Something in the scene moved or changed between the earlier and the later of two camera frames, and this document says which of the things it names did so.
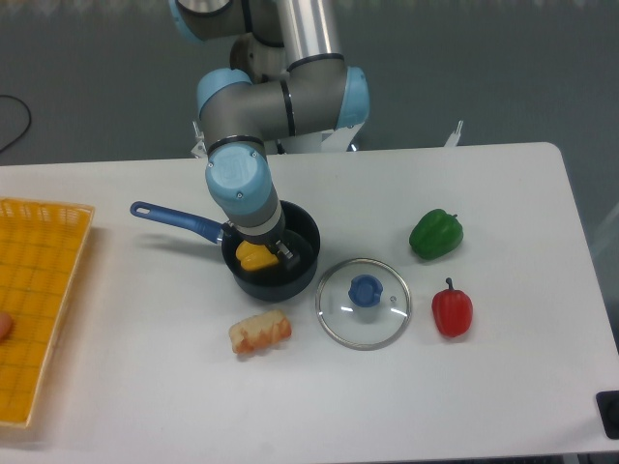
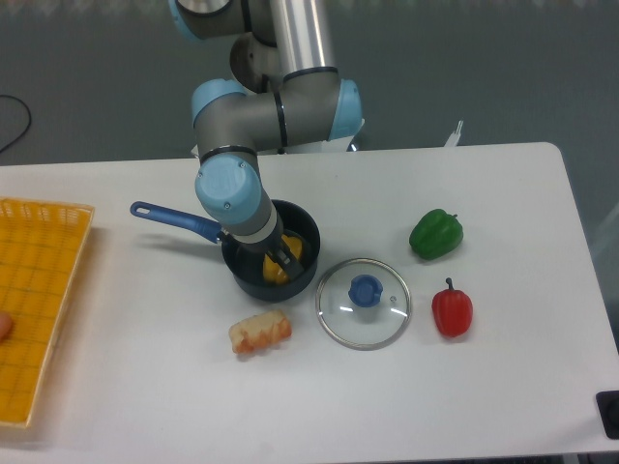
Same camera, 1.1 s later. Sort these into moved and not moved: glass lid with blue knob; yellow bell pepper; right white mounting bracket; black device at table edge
Moved: yellow bell pepper
Not moved: right white mounting bracket; glass lid with blue knob; black device at table edge
